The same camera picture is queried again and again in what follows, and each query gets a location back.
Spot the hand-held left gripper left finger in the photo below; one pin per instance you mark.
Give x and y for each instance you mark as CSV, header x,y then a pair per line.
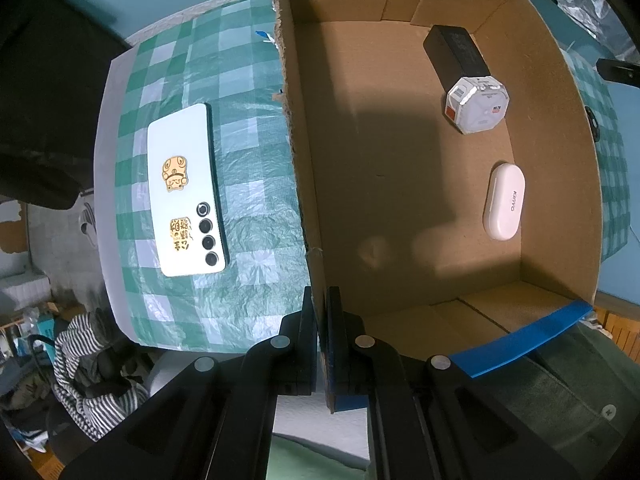
x,y
306,340

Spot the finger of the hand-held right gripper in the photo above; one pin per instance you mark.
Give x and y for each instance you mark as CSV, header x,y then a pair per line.
x,y
622,71

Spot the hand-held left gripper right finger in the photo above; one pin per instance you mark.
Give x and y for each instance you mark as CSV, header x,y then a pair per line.
x,y
337,350

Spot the black round disc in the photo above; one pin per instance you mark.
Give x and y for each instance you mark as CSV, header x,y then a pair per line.
x,y
593,122

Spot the white octagonal box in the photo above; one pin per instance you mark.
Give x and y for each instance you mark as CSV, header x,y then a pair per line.
x,y
475,105

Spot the black rectangular case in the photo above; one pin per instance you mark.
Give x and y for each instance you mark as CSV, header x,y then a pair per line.
x,y
452,52

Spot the white earbud case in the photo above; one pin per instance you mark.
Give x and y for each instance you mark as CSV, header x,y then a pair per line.
x,y
505,200

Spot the blue-rimmed cardboard box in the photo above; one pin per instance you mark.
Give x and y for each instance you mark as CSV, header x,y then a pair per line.
x,y
400,185

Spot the silver plastic sheet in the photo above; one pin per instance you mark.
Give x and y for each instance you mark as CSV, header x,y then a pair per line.
x,y
575,0

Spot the white smartphone with gold stickers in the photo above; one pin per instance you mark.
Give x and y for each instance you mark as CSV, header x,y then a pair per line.
x,y
185,190

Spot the green checked tablecloth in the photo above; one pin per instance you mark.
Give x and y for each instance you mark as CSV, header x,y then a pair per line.
x,y
250,135

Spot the striped cloth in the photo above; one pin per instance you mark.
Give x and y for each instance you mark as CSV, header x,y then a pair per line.
x,y
95,375

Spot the white slipper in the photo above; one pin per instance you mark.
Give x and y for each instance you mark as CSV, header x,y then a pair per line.
x,y
88,222

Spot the teal storage box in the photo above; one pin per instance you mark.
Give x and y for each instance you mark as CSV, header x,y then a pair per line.
x,y
44,332

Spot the black hanging clothing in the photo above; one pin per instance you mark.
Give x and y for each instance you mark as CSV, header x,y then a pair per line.
x,y
50,110

